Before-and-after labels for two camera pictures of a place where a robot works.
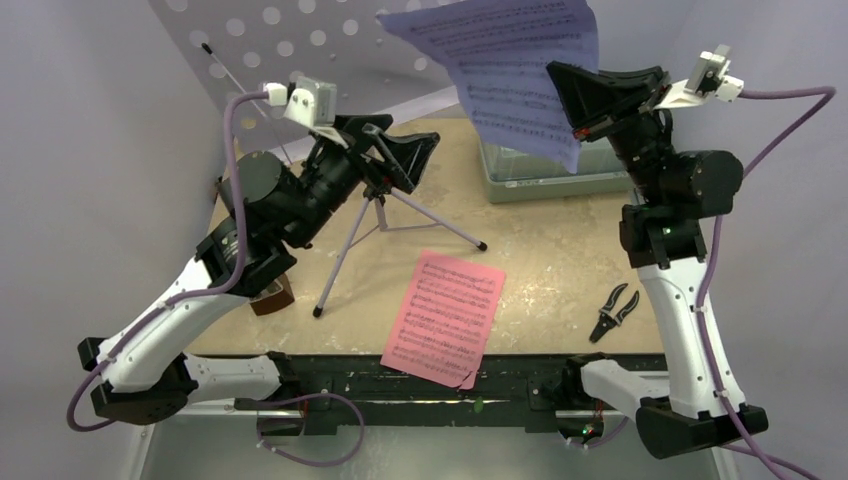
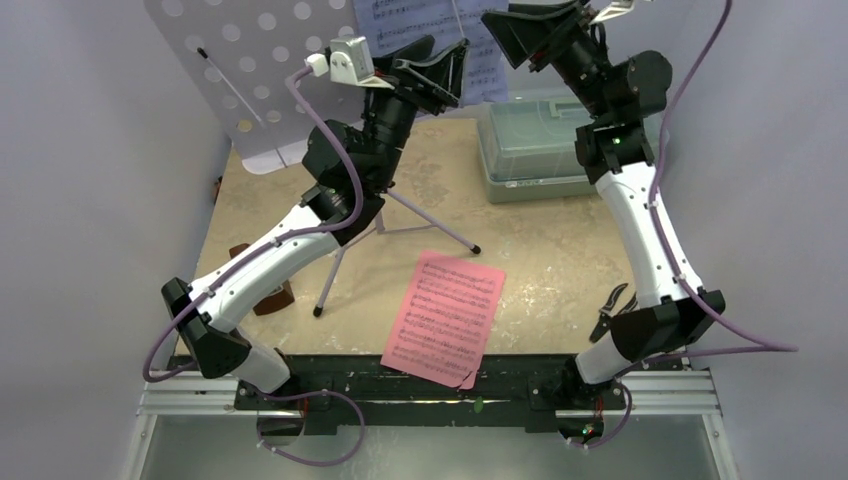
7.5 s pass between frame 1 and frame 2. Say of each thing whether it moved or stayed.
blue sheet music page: moved
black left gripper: moved
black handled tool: stayed
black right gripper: moved
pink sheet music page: stayed
